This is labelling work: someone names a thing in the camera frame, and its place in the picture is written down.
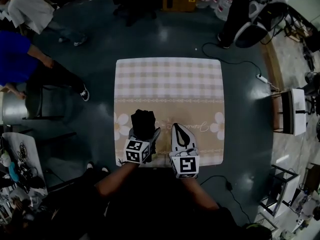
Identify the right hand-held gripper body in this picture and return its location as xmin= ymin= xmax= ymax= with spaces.
xmin=168 ymin=146 xmax=201 ymax=180

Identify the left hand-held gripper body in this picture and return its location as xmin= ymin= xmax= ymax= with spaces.
xmin=123 ymin=138 xmax=155 ymax=165

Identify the black cloth item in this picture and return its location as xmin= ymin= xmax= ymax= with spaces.
xmin=130 ymin=108 xmax=158 ymax=143

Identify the person's left forearm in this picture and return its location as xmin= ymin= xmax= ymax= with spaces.
xmin=94 ymin=161 xmax=140 ymax=199

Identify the person's right forearm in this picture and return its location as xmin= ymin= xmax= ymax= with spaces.
xmin=179 ymin=176 xmax=221 ymax=211

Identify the beige checked table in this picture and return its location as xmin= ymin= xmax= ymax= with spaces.
xmin=113 ymin=56 xmax=225 ymax=169

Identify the person's black clothing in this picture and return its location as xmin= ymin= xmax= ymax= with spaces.
xmin=37 ymin=167 xmax=273 ymax=240

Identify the brown wooden stool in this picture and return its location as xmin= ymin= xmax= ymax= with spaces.
xmin=271 ymin=90 xmax=293 ymax=134

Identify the white upright cabinet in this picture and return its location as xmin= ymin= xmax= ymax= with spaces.
xmin=290 ymin=88 xmax=308 ymax=137

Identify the cluttered white table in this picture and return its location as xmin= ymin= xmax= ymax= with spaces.
xmin=0 ymin=131 xmax=49 ymax=205

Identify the white black rounded machine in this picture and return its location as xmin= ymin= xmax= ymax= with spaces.
xmin=236 ymin=0 xmax=288 ymax=49

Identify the black cable with adapter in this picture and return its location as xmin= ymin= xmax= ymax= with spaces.
xmin=199 ymin=175 xmax=251 ymax=225

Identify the black floor cable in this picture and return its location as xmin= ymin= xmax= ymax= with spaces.
xmin=201 ymin=42 xmax=263 ymax=77

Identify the black frame rack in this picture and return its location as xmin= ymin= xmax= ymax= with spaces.
xmin=259 ymin=163 xmax=301 ymax=218

